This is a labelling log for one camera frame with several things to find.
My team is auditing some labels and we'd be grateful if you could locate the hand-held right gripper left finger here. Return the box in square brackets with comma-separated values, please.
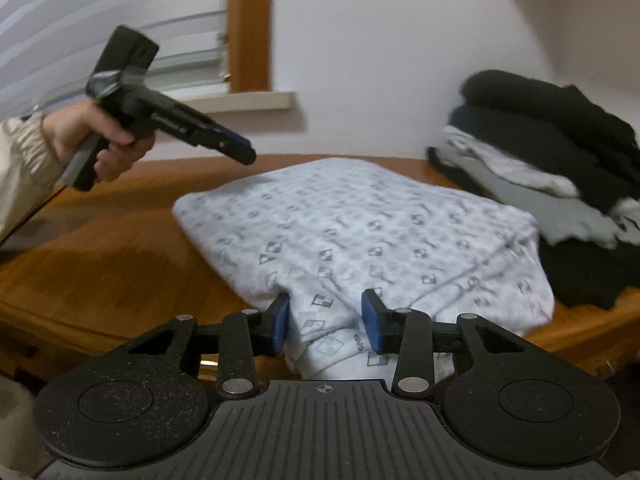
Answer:
[127, 293, 291, 400]

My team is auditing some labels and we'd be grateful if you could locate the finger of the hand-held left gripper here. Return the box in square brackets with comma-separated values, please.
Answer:
[192, 130, 258, 166]
[212, 122, 251, 148]

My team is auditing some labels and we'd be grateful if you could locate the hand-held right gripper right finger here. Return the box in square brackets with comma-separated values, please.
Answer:
[361, 290, 526, 401]

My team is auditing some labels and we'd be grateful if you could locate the white patterned pajama garment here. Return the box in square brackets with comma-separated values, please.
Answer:
[172, 156, 556, 381]

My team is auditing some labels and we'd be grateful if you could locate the person's left forearm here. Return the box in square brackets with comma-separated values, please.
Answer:
[0, 112, 63, 246]

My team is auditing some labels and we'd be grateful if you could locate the stack of dark folded clothes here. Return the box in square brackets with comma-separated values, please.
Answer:
[447, 70, 640, 216]

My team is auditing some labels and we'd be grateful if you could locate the person's left hand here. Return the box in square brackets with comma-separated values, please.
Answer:
[42, 97, 157, 183]

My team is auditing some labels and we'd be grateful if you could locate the beige stone window sill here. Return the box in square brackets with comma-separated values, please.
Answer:
[150, 91, 296, 111]

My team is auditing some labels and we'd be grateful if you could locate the grey window blind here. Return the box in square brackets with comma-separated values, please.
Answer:
[0, 0, 231, 111]

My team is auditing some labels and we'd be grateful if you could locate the folded white patterned garment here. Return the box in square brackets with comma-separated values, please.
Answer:
[442, 125, 581, 198]

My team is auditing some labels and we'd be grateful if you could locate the grey folded garment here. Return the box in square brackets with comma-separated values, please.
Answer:
[450, 152, 626, 248]

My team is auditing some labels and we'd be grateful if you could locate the black cloth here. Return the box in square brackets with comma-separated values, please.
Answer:
[425, 146, 640, 311]

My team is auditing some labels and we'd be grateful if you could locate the wooden window frame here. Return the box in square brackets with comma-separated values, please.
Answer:
[226, 0, 277, 95]

